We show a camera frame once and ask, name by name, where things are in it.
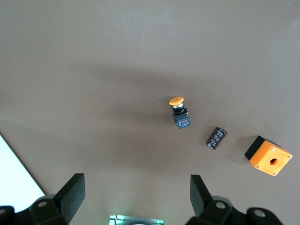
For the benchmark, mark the orange mushroom push button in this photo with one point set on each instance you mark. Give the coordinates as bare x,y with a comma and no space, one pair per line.
180,114

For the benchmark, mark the black cylindrical capacitor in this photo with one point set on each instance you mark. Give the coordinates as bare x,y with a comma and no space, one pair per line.
216,137

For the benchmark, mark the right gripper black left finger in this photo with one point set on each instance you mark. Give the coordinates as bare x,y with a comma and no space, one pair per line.
72,197

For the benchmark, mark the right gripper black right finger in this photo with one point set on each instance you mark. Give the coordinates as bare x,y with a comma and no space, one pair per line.
199,197

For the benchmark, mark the orange and black switch box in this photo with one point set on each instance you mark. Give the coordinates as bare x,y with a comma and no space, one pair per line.
269,157

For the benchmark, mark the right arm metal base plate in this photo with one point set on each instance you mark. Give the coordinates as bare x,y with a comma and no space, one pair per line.
122,220

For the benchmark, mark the white drawer cabinet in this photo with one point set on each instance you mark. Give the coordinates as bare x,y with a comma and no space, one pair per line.
14,178

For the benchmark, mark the black right wrist camera bracket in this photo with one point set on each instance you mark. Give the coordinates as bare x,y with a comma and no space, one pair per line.
47,215

